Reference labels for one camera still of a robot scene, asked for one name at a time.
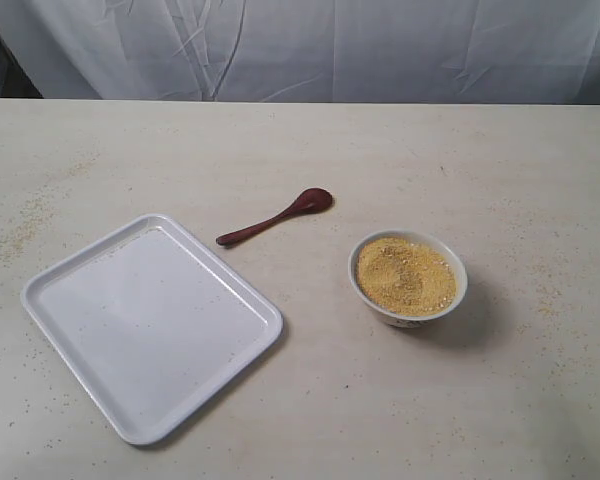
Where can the dark red wooden spoon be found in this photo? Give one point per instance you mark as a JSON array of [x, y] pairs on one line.
[[310, 201]]

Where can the yellow grain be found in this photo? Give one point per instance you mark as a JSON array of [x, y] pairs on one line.
[[405, 278]]

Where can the white ceramic bowl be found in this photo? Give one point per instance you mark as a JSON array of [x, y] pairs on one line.
[[453, 260]]

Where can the white rectangular plastic tray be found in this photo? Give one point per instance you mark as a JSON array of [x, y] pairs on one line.
[[151, 323]]

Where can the white backdrop cloth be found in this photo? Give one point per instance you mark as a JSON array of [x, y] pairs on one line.
[[520, 52]]

